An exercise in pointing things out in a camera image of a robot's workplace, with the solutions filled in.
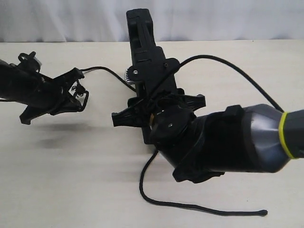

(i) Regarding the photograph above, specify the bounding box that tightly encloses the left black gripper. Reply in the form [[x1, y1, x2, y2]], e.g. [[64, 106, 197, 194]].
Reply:
[[15, 52, 89, 124]]

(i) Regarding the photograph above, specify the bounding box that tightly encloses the white backdrop curtain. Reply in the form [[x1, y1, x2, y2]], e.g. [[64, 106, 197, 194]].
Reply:
[[0, 0, 304, 44]]

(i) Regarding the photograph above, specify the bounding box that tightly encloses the black plastic carry case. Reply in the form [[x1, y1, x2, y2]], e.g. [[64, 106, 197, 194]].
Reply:
[[126, 9, 165, 65]]

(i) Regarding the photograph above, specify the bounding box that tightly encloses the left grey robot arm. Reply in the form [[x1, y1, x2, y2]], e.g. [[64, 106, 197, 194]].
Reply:
[[0, 51, 89, 125]]

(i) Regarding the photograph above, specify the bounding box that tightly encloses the black braided rope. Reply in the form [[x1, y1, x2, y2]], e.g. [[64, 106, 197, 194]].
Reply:
[[79, 55, 285, 217]]

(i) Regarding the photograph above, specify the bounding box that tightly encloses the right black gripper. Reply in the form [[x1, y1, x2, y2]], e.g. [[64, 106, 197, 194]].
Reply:
[[112, 88, 206, 145]]

